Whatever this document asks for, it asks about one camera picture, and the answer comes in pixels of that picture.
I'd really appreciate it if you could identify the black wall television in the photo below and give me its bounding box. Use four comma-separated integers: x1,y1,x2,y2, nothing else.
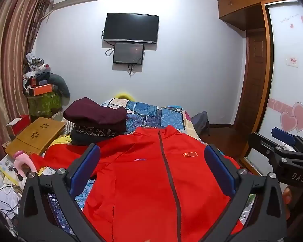
102,13,159,44

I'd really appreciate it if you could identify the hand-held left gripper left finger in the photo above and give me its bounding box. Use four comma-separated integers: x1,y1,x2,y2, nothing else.
18,144,106,242

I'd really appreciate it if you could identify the maroon folded garment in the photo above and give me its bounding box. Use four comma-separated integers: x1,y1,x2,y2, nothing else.
63,97,129,133

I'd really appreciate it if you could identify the person's right hand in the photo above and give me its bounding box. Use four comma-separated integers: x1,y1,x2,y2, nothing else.
283,185,295,206

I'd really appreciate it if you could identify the small black wall monitor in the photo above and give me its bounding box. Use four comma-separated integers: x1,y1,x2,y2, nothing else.
113,42,145,65

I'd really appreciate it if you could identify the wooden folding lap table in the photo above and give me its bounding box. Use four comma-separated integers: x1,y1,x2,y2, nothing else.
4,117,66,157

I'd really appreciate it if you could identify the wooden wardrobe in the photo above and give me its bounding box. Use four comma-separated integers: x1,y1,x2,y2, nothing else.
217,0,303,177

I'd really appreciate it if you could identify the green patterned cloth cover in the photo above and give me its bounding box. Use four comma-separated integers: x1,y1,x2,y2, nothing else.
26,91,63,123

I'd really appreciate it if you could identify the black patterned folded garment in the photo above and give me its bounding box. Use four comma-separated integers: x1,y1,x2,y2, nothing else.
74,123,117,138

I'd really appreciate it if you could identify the brown striped curtain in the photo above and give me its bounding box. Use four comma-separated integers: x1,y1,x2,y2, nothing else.
0,0,53,162

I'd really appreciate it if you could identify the pile of clothes and boxes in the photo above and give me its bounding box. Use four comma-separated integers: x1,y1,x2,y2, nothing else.
22,52,53,91

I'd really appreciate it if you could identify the blue patchwork bed blanket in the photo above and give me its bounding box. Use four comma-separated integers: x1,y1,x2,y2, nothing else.
44,98,253,237

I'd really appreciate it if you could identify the red and white box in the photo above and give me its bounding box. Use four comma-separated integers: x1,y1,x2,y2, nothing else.
6,114,31,137

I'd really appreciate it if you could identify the brown wooden door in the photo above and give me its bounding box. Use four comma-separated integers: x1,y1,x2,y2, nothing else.
234,29,267,131

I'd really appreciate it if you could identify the red zip jacket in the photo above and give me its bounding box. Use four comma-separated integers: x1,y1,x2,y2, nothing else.
30,125,244,242

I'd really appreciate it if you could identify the yellow round headboard piece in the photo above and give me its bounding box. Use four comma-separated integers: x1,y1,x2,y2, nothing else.
115,91,134,101

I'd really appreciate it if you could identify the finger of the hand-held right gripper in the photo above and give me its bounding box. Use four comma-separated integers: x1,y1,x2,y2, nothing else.
271,127,303,149
248,132,283,162

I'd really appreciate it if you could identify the pile of papers and bags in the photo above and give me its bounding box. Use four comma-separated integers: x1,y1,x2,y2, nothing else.
0,154,26,232

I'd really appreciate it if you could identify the dark navy folded garment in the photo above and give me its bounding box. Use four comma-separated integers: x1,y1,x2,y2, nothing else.
70,131,117,147

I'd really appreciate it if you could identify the orange box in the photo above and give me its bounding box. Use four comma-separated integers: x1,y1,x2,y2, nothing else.
32,84,53,96

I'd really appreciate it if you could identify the pink toy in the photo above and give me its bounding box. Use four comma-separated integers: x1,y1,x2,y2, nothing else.
13,150,37,173

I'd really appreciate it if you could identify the purple grey backpack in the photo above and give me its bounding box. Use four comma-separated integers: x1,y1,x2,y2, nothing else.
190,111,210,135

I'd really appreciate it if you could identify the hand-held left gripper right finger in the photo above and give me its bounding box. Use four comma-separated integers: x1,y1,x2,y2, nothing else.
197,144,287,242

